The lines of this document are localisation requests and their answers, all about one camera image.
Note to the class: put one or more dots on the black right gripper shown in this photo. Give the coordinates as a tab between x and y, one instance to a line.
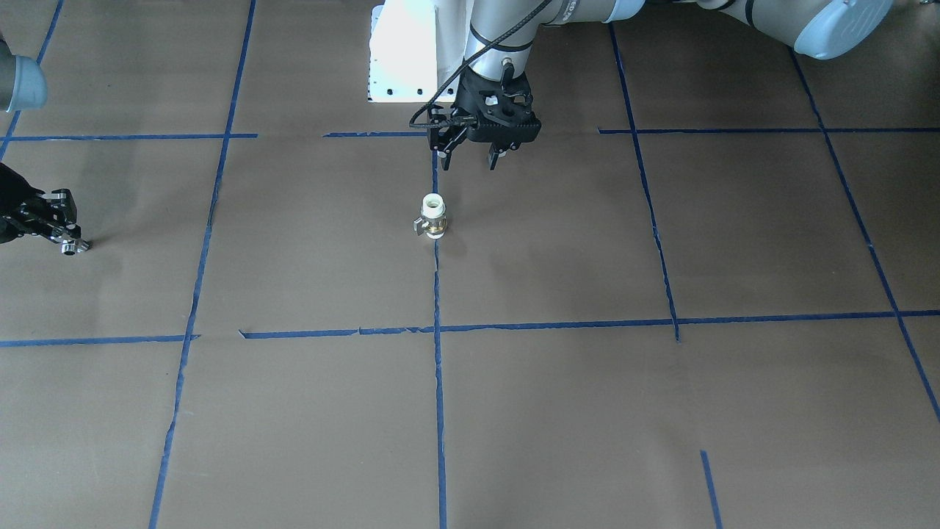
12	203

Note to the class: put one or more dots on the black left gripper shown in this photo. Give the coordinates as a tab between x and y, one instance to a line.
445	135

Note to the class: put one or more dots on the chrome tee pipe fitting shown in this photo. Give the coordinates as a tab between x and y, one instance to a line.
75	246

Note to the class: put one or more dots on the white brass PPR valve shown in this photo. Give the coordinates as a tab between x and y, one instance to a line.
432	220

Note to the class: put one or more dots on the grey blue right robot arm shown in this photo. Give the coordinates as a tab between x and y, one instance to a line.
25	210

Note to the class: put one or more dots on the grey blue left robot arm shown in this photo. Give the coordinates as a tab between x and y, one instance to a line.
484	48

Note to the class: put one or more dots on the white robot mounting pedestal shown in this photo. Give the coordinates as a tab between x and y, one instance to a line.
414	46

